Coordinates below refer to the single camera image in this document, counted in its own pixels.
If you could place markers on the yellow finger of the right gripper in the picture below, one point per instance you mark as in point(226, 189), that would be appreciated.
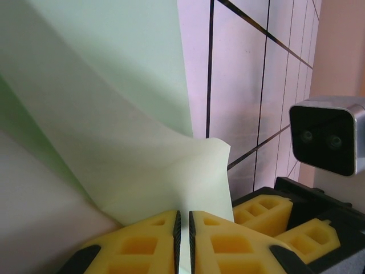
point(262, 212)
point(310, 239)

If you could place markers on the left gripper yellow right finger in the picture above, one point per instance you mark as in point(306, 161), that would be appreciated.
point(228, 248)

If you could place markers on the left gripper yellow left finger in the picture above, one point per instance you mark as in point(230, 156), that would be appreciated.
point(137, 248)

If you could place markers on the light green cloth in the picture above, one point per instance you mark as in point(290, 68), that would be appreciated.
point(99, 114)

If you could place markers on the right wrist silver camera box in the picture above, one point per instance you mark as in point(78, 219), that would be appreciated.
point(322, 137)

